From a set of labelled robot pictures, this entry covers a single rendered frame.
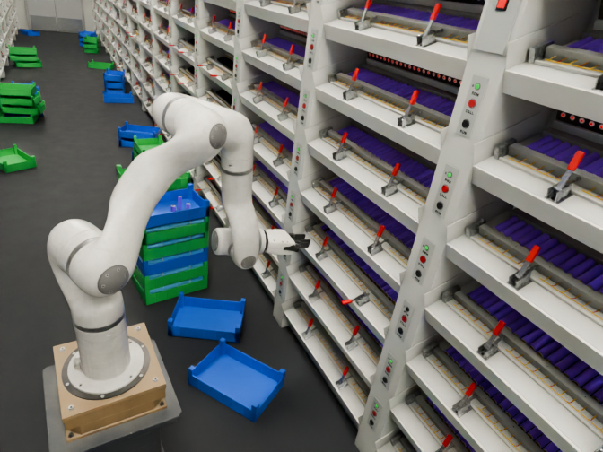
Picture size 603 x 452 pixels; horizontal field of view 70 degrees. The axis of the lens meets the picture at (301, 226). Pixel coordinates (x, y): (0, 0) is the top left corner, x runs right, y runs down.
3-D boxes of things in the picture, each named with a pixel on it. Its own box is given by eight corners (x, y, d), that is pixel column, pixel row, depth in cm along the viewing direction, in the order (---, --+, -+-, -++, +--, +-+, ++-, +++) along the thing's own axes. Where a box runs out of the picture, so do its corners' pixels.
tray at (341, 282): (386, 348, 128) (383, 328, 123) (295, 244, 174) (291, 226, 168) (439, 317, 134) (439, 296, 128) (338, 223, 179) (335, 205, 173)
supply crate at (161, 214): (142, 230, 177) (140, 212, 173) (126, 208, 190) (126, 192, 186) (209, 216, 193) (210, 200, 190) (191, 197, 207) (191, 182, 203)
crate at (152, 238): (143, 246, 180) (142, 230, 177) (127, 224, 194) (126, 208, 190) (209, 231, 197) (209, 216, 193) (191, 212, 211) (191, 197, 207)
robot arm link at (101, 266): (84, 275, 106) (118, 310, 97) (40, 261, 95) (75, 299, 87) (203, 114, 111) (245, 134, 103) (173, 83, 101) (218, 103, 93)
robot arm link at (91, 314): (86, 340, 101) (71, 258, 88) (51, 299, 110) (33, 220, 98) (134, 317, 109) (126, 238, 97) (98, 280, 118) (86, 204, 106)
